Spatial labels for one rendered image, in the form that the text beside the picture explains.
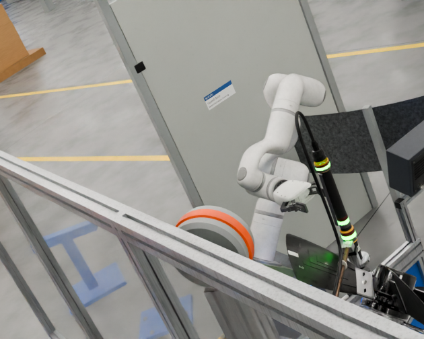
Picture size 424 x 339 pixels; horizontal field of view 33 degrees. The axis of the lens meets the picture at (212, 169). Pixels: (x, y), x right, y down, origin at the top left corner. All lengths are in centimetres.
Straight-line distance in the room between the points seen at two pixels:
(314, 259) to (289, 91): 64
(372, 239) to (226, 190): 105
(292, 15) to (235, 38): 43
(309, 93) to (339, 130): 152
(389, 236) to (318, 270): 252
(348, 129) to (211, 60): 86
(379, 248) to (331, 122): 89
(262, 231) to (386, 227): 194
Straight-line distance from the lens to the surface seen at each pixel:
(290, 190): 224
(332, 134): 411
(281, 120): 241
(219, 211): 131
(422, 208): 474
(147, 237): 111
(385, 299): 218
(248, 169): 230
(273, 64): 418
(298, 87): 246
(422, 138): 285
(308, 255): 210
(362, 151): 410
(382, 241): 455
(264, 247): 282
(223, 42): 397
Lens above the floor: 255
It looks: 24 degrees down
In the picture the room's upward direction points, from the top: 24 degrees counter-clockwise
